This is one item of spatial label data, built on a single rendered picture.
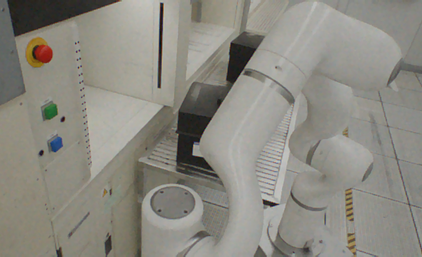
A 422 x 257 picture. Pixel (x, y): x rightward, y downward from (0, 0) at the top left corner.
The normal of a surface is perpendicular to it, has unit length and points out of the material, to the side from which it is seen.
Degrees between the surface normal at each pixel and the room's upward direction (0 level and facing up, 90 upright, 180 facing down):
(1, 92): 90
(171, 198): 0
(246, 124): 55
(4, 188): 90
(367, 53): 68
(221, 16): 90
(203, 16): 90
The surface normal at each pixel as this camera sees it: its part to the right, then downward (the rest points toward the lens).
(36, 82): 0.95, 0.26
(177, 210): 0.13, -0.82
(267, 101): 0.18, 0.06
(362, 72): 0.09, 0.51
